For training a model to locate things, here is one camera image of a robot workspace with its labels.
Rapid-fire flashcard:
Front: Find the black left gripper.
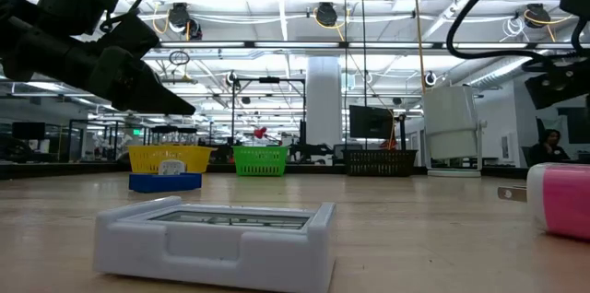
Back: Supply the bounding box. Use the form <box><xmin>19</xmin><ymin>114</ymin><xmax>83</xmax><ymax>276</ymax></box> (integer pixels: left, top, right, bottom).
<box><xmin>4</xmin><ymin>29</ymin><xmax>197</xmax><ymax>116</ymax></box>

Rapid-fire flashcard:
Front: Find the blue digital thermometer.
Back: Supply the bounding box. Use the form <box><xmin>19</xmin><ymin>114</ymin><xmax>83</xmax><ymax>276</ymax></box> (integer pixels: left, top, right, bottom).
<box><xmin>128</xmin><ymin>171</ymin><xmax>204</xmax><ymax>194</ymax></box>

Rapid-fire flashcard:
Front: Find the pink white USB charger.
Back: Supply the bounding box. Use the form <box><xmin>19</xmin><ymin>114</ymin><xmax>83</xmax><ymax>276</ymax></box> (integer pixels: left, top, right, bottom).
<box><xmin>496</xmin><ymin>161</ymin><xmax>590</xmax><ymax>241</ymax></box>

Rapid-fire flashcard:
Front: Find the yellow plastic basket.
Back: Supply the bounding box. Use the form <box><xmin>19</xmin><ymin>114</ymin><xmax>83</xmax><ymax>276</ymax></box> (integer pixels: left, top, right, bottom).
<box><xmin>127</xmin><ymin>145</ymin><xmax>214</xmax><ymax>175</ymax></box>

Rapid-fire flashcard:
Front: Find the blue white USB charger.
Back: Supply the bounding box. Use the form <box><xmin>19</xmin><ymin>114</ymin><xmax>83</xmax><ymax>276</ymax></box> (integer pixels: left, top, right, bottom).
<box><xmin>158</xmin><ymin>158</ymin><xmax>188</xmax><ymax>176</ymax></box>

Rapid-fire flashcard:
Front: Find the small black monitor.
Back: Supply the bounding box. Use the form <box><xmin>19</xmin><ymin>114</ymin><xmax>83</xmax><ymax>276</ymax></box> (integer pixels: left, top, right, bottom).
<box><xmin>11</xmin><ymin>121</ymin><xmax>47</xmax><ymax>141</ymax></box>

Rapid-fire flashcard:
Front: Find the green plastic basket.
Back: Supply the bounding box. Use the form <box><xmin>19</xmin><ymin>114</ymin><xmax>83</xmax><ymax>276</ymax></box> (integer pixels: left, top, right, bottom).
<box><xmin>232</xmin><ymin>145</ymin><xmax>290</xmax><ymax>178</ymax></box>

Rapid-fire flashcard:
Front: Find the long ceiling light bar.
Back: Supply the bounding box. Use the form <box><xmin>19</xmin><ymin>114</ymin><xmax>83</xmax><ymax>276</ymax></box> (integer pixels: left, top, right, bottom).
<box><xmin>159</xmin><ymin>40</ymin><xmax>590</xmax><ymax>52</ymax></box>

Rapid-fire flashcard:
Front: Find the white plastic tray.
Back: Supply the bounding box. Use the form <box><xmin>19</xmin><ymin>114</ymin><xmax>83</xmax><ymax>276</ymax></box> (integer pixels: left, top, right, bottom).
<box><xmin>93</xmin><ymin>195</ymin><xmax>338</xmax><ymax>293</ymax></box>

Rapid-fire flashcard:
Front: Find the white structural column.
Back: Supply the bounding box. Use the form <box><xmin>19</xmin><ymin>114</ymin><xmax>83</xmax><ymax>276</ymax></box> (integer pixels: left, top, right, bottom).
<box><xmin>305</xmin><ymin>56</ymin><xmax>344</xmax><ymax>147</ymax></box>

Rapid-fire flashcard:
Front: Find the black monitor on stand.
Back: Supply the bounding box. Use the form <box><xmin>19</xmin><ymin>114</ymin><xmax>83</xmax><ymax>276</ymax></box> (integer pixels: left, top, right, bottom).
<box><xmin>348</xmin><ymin>104</ymin><xmax>396</xmax><ymax>141</ymax></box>

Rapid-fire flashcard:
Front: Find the black plastic basket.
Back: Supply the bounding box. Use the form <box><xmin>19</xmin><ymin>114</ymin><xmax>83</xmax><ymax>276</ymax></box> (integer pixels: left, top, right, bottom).
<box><xmin>341</xmin><ymin>148</ymin><xmax>419</xmax><ymax>178</ymax></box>

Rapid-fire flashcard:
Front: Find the person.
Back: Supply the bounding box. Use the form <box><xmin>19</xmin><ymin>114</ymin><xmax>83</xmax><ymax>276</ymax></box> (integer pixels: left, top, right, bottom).
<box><xmin>528</xmin><ymin>128</ymin><xmax>572</xmax><ymax>166</ymax></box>

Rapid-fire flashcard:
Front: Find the large black monitor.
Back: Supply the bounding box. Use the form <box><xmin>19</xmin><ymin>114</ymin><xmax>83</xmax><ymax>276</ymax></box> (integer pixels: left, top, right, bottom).
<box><xmin>556</xmin><ymin>107</ymin><xmax>590</xmax><ymax>146</ymax></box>

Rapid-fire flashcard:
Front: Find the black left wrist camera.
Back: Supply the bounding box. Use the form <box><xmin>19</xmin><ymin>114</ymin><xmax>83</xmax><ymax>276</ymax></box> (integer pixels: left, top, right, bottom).
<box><xmin>98</xmin><ymin>10</ymin><xmax>161</xmax><ymax>62</ymax></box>

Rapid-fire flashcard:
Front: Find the black metal gantry frame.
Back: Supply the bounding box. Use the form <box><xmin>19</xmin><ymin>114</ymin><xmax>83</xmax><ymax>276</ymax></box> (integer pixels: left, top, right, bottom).
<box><xmin>230</xmin><ymin>76</ymin><xmax>307</xmax><ymax>147</ymax></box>

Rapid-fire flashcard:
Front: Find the black aluminium table frame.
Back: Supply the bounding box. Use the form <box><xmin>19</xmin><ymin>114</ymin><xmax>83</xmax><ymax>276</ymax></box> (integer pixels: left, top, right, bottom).
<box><xmin>0</xmin><ymin>159</ymin><xmax>590</xmax><ymax>180</ymax></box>

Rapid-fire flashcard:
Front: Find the black hanging cable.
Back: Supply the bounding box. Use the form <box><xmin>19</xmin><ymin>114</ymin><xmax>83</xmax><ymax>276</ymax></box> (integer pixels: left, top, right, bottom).
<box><xmin>342</xmin><ymin>0</ymin><xmax>348</xmax><ymax>147</ymax></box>
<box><xmin>359</xmin><ymin>0</ymin><xmax>369</xmax><ymax>147</ymax></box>

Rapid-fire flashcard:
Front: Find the yellow hanging cable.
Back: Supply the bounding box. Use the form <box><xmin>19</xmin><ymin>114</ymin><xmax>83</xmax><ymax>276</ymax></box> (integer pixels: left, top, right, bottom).
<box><xmin>411</xmin><ymin>0</ymin><xmax>428</xmax><ymax>97</ymax></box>

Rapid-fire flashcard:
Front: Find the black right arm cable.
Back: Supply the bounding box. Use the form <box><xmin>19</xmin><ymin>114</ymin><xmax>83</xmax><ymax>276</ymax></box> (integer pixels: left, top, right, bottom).
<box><xmin>445</xmin><ymin>0</ymin><xmax>590</xmax><ymax>73</ymax></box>

